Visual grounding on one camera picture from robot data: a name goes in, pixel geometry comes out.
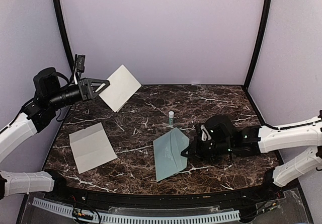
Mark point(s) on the black front table rail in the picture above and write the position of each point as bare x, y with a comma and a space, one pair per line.
242, 198

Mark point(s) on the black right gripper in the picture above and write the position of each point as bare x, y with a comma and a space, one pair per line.
194, 149

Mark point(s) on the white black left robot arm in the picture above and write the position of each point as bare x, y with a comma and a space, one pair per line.
33, 117

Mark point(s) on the beige lined letter paper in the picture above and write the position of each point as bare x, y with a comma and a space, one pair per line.
123, 85

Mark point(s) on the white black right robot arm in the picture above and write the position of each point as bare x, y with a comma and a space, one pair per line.
256, 140

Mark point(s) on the white slotted cable duct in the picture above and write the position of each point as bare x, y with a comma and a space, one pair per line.
139, 215

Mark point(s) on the white green glue stick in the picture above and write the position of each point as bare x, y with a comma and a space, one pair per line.
171, 118

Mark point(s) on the black corner frame post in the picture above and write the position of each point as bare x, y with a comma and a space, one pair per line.
258, 44
63, 32

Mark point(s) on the black right corner frame post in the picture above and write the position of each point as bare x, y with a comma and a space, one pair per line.
258, 44

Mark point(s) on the black left corner frame post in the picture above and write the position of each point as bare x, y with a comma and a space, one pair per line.
63, 32

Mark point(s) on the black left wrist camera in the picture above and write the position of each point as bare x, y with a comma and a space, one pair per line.
80, 63

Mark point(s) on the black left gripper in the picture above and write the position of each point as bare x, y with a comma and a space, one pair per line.
85, 86

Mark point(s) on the spare gray folded paper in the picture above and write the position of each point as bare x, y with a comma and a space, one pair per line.
91, 148

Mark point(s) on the light blue paper envelope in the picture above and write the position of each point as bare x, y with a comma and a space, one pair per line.
167, 154

